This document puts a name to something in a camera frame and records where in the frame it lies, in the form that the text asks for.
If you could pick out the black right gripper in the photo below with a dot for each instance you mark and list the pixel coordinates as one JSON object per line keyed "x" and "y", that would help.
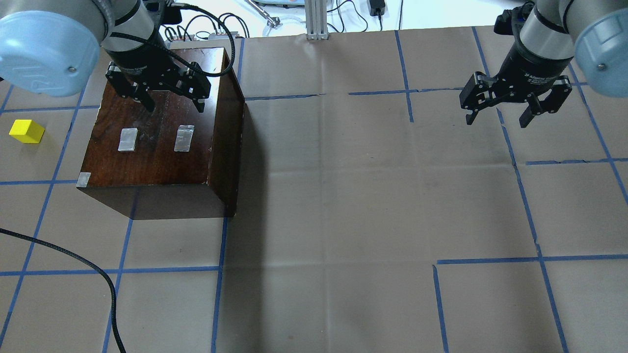
{"x": 531, "y": 64}

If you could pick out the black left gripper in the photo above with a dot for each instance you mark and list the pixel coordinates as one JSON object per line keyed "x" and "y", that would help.
{"x": 139, "y": 58}

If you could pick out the dark wooden drawer cabinet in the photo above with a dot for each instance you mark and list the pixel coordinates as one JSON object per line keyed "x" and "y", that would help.
{"x": 171, "y": 163}

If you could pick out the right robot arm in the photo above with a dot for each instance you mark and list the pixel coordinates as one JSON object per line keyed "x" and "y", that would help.
{"x": 548, "y": 35}

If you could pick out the yellow block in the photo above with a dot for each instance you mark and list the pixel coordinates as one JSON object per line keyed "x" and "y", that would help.
{"x": 27, "y": 131}

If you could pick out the black power adapter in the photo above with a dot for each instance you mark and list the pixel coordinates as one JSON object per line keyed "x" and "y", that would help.
{"x": 377, "y": 8}

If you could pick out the grey box with cables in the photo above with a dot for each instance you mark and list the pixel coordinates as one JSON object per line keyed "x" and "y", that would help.
{"x": 223, "y": 35}

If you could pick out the aluminium frame post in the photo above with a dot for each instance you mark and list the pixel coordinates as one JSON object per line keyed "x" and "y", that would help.
{"x": 316, "y": 19}

